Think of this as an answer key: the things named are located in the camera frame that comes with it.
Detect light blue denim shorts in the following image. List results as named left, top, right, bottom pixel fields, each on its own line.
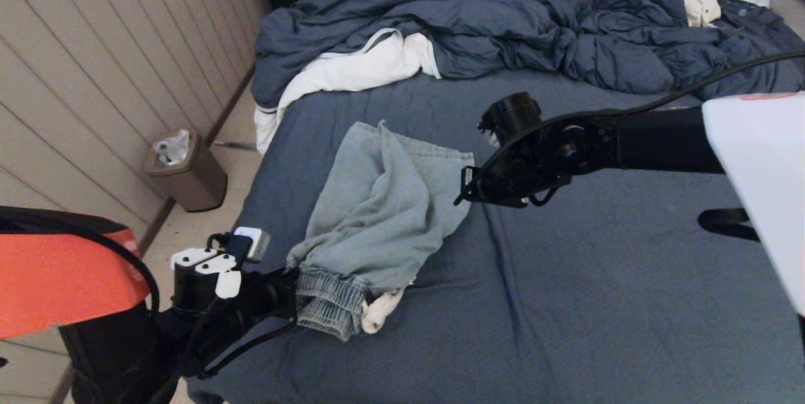
left=286, top=121, right=476, bottom=342

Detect brown trash bin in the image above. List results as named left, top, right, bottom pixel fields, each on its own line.
left=143, top=129, right=229, bottom=213

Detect white garment with dark trim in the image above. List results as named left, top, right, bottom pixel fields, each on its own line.
left=253, top=28, right=441, bottom=157

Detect crumpled dark blue duvet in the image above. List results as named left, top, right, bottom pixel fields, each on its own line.
left=252, top=0, right=805, bottom=116

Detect blue bed sheet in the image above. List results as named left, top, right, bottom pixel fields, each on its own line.
left=186, top=67, right=805, bottom=404

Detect white plastic bin bag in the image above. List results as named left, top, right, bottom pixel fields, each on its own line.
left=153, top=130, right=192, bottom=168

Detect blue denim shirt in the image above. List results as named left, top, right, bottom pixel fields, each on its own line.
left=717, top=0, right=805, bottom=71

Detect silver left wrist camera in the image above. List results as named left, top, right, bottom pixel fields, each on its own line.
left=223, top=226, right=270, bottom=264

